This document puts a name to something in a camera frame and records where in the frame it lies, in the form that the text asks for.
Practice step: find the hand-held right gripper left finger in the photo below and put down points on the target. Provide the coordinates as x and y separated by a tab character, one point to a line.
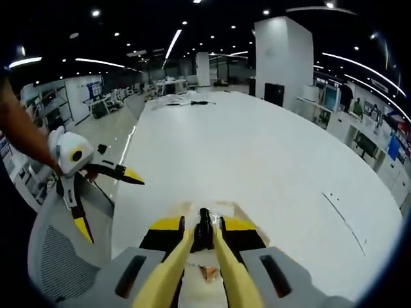
106	282

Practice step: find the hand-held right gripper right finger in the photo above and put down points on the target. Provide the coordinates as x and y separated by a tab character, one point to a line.
289	282

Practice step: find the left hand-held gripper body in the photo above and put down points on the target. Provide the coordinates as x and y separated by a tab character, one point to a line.
69	150

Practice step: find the yellow food tongs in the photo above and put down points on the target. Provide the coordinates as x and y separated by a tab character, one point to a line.
167	266

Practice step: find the black food candy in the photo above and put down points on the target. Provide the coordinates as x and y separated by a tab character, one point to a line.
203	231

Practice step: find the person's left hand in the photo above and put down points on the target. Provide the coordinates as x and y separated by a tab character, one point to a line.
90	176

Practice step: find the grey mesh office chair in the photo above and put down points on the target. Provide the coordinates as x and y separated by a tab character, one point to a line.
64	256

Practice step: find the black tool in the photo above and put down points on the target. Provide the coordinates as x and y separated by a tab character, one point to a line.
202	102

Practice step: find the black bench seat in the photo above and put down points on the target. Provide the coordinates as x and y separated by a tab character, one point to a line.
366	144

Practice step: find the blue storage box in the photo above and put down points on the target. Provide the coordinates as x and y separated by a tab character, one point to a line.
394	147

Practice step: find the white kiosk screen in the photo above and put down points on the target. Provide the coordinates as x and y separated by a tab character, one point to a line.
331	97

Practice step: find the curved ceiling light strip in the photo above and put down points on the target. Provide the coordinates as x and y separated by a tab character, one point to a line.
375	90
363	65

